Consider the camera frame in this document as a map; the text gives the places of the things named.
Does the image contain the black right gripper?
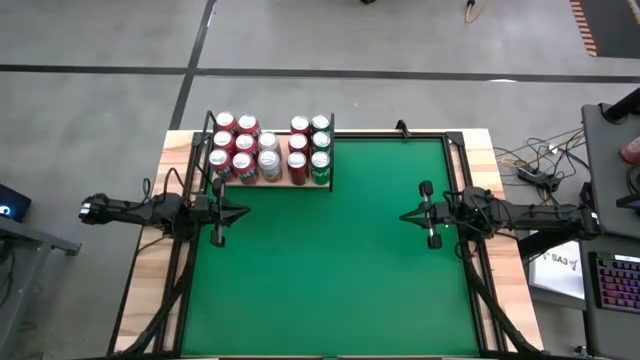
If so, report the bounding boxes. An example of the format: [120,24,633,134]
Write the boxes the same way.
[398,179,482,250]

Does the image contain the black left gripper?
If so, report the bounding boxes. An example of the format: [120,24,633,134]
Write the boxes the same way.
[192,177,251,249]

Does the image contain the red Fanta strawberry can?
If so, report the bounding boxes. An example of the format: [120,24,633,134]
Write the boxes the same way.
[234,132,259,155]
[237,113,261,137]
[232,151,260,186]
[213,130,236,153]
[208,148,235,183]

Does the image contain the white pink soda can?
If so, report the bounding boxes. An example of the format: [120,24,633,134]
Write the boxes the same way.
[619,136,640,166]
[258,130,282,154]
[257,149,283,184]

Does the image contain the red Star Wars Coca-Cola can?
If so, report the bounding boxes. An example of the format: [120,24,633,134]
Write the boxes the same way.
[286,151,310,187]

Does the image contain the red soda can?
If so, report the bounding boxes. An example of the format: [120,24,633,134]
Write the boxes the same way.
[215,110,238,132]

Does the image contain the red Coca-Cola can black script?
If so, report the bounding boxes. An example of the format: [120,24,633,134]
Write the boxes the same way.
[290,115,312,137]

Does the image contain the light wooden shelf board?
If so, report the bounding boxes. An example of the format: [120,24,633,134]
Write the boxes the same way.
[209,131,334,190]

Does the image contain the black power strip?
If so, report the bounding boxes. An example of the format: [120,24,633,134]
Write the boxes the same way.
[516,166,562,195]

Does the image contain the black desk support beam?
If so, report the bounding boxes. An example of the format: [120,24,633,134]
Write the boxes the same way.
[517,234,566,261]

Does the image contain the white SA3 sign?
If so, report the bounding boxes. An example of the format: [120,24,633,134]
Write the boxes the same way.
[528,238,587,302]

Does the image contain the grey side table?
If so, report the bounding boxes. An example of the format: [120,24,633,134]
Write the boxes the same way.
[580,101,640,240]

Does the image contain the grey metal stand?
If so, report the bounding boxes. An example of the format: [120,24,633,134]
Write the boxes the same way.
[0,214,83,360]

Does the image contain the backlit keyboard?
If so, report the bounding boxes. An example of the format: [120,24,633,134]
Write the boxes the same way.
[588,250,640,316]

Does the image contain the black device blue light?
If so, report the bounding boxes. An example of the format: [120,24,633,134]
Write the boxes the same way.
[0,183,33,223]

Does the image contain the grey desk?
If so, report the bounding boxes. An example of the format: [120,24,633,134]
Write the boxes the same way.
[576,228,640,360]

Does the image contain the black floor mat orange stripe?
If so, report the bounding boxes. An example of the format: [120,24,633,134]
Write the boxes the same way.
[568,0,640,58]

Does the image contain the black aluminium table frame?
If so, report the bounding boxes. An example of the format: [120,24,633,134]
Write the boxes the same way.
[154,129,506,359]

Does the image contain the black frame rod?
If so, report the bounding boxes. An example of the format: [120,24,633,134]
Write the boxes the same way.
[193,108,222,151]

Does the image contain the black cable sleeve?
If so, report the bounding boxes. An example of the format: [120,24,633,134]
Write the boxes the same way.
[457,239,544,357]
[119,234,199,357]

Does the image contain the tangled cables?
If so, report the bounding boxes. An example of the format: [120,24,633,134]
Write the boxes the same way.
[492,127,594,211]

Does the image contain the yellow cable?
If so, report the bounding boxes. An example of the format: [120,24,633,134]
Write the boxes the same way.
[464,0,490,25]

